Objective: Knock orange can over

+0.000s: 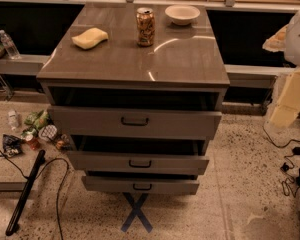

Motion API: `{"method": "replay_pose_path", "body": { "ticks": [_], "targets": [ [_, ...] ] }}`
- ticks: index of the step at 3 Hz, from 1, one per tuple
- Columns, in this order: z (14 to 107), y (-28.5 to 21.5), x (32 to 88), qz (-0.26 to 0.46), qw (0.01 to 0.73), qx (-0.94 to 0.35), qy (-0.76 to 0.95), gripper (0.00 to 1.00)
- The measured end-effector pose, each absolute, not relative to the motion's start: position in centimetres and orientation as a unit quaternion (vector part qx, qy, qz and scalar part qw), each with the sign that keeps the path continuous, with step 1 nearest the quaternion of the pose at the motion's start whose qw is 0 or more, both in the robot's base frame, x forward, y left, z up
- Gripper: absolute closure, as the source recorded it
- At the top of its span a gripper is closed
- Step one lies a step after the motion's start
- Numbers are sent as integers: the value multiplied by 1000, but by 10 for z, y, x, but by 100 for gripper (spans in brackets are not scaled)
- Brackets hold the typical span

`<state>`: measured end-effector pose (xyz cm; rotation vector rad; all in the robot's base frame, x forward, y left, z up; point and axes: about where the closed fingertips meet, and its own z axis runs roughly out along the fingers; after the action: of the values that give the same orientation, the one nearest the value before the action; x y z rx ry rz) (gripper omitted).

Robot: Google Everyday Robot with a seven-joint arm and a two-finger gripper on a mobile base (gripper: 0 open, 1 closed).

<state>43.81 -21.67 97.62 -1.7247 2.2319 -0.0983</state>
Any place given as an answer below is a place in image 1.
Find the orange soda can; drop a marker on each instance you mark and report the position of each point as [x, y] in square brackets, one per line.
[145, 26]

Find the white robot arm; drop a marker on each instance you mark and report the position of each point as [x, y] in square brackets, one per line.
[285, 107]

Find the red can on floor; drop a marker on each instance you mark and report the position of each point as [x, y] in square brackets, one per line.
[32, 142]

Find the top grey drawer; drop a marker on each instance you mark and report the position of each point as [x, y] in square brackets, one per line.
[135, 123]

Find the grey drawer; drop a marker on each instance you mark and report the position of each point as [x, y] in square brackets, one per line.
[140, 185]
[138, 163]
[135, 123]

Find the grey drawer cabinet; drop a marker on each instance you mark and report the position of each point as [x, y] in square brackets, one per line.
[182, 71]

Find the middle grey drawer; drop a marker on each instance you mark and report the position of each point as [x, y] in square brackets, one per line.
[138, 163]

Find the bottom grey drawer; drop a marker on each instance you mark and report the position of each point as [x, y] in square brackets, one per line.
[140, 185]

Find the brown snack item floor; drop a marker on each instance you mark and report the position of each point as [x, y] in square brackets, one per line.
[62, 143]

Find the yellow sponge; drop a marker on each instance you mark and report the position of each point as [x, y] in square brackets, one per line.
[90, 38]

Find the blue tape cross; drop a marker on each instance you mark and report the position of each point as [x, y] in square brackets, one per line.
[136, 212]

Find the white ceramic bowl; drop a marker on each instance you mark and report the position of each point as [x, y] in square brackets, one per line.
[182, 14]

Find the white patterned cup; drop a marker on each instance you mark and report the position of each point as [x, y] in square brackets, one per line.
[48, 133]

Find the black bar on floor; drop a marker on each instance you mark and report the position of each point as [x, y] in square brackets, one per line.
[13, 223]

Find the small bottle on floor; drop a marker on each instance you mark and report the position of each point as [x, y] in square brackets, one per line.
[13, 119]

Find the dark blue chip bag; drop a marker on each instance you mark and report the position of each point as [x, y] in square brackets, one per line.
[11, 145]

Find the clear plastic water bottle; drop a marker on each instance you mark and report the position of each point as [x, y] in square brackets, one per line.
[9, 45]

